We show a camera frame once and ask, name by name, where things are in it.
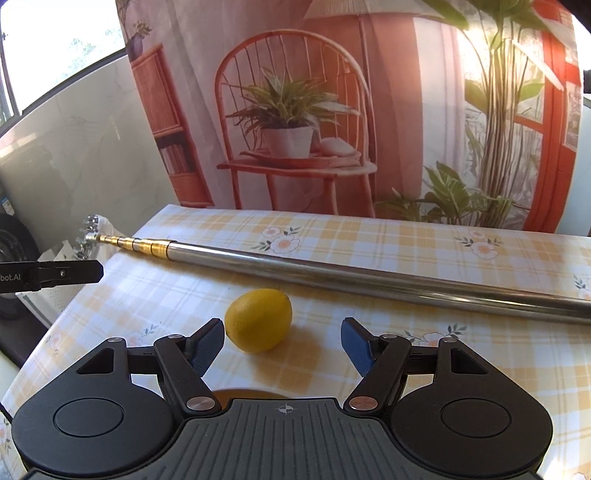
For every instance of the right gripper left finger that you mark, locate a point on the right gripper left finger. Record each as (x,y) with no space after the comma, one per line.
(183,361)

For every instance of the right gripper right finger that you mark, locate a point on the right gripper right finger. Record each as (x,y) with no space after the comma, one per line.
(381,361)

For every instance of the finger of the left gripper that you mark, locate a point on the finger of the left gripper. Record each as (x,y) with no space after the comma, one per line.
(63,273)

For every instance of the beige round plate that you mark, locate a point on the beige round plate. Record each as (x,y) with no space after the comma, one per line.
(225,396)

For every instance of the white perforated box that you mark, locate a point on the white perforated box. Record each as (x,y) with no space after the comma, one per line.
(48,304)

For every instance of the silver pole head fitting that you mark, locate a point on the silver pole head fitting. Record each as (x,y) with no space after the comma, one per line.
(87,246)

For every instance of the black round appliance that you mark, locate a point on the black round appliance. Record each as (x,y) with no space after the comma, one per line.
(21,331)

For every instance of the plaid floral tablecloth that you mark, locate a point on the plaid floral tablecloth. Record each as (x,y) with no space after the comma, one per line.
(141,298)

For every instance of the telescopic metal pole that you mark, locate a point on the telescopic metal pole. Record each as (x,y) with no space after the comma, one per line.
(395,286)

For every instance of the large yellow grapefruit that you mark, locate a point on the large yellow grapefruit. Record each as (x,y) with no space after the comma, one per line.
(258,320)

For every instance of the window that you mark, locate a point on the window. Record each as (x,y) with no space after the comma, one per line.
(46,46)

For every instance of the printed room backdrop cloth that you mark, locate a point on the printed room backdrop cloth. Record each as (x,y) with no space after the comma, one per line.
(451,112)

